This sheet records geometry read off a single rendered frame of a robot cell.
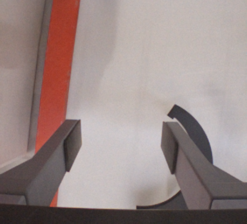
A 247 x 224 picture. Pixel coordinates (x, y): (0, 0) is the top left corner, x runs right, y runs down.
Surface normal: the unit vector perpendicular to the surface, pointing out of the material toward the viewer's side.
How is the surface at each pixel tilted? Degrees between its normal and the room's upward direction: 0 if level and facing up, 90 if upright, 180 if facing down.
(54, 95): 90
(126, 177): 90
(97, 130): 90
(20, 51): 90
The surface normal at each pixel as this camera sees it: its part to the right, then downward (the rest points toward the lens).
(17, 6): 0.99, 0.12
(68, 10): -0.09, 0.00
